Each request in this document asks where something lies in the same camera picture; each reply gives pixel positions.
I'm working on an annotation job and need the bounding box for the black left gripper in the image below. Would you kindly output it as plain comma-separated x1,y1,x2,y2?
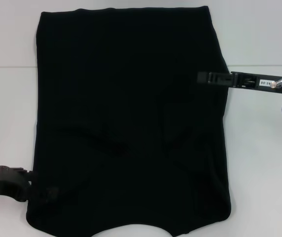
0,165,60,204

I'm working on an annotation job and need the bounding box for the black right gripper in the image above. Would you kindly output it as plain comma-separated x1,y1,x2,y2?
197,71,282,96

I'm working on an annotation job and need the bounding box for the black shirt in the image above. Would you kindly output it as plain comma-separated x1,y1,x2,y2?
25,7,232,237

